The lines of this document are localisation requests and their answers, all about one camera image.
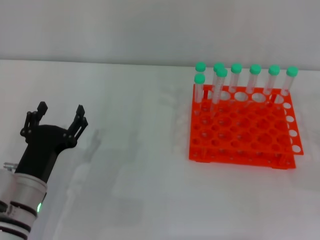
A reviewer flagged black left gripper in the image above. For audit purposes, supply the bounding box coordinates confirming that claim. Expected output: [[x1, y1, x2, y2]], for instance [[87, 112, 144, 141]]
[[14, 101, 89, 185]]

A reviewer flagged clear test tube green cap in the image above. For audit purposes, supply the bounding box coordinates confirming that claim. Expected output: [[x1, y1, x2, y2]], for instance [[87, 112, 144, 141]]
[[194, 73, 206, 115], [195, 61, 207, 76], [209, 67, 229, 120], [228, 63, 243, 94], [263, 64, 281, 97], [280, 66, 299, 98], [212, 62, 226, 92], [245, 64, 262, 95]]

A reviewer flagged orange test tube rack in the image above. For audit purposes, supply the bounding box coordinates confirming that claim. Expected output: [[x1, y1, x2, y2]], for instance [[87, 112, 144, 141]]
[[187, 83, 305, 171]]

